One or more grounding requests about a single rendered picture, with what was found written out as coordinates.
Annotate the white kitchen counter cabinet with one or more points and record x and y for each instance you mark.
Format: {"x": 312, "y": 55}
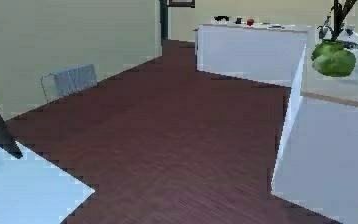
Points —
{"x": 287, "y": 140}

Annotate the black pan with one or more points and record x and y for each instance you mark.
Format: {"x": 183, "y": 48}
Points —
{"x": 221, "y": 18}

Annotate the small black cup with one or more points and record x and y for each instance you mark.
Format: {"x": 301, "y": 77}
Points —
{"x": 238, "y": 20}

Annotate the red apple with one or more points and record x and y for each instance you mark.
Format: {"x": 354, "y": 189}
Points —
{"x": 250, "y": 22}

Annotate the grey sink tap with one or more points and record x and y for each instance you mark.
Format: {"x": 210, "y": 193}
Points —
{"x": 324, "y": 30}

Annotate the dark bare house plant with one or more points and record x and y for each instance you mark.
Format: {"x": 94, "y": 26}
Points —
{"x": 339, "y": 16}

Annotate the dark door frame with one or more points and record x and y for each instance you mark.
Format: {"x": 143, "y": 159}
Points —
{"x": 163, "y": 20}

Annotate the dark framed wall picture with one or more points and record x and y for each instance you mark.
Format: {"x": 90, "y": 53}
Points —
{"x": 181, "y": 3}

